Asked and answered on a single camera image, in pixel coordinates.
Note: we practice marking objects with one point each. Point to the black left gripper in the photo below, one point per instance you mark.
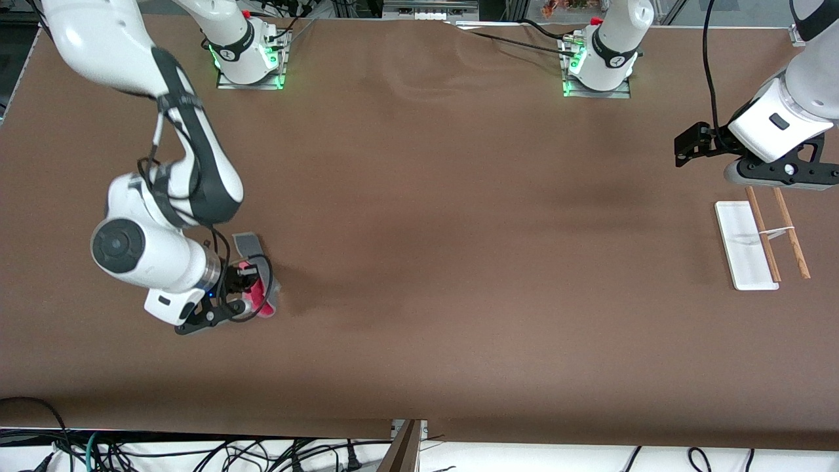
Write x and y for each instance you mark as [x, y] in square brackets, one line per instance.
[713, 140]

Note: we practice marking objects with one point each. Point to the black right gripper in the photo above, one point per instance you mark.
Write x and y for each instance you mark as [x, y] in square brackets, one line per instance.
[232, 278]

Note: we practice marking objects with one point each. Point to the grey and pink towel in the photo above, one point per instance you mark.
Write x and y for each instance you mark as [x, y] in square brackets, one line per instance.
[249, 244]

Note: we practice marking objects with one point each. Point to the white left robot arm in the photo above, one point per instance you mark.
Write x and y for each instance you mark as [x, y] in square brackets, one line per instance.
[616, 39]

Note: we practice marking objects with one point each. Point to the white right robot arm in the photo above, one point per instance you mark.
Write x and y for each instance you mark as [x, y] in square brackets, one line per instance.
[157, 262]

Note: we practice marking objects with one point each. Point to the white rack crossbar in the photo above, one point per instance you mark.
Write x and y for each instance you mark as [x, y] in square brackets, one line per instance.
[780, 230]

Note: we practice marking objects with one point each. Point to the orange background object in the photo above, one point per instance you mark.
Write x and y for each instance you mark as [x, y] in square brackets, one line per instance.
[570, 6]

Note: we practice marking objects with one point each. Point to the black power plug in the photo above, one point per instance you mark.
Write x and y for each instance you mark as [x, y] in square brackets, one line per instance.
[354, 462]

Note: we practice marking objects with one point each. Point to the brown wooden plank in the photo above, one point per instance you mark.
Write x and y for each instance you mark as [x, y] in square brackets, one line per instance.
[401, 452]

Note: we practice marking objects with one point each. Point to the white power strip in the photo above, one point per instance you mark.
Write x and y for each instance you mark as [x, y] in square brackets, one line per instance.
[426, 14]

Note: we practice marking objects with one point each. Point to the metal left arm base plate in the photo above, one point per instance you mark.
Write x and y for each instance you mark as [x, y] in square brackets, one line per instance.
[596, 94]

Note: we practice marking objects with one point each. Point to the white rack base plate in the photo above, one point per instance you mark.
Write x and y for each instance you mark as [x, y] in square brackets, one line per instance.
[741, 249]

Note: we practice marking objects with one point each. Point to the metal table corner bracket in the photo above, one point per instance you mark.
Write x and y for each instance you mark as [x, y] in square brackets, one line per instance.
[798, 36]

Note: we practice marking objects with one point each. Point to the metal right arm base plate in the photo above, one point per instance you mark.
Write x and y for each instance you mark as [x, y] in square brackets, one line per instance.
[252, 82]

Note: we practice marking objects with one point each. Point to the small metal table bracket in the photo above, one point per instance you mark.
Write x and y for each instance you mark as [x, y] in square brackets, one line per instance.
[423, 429]

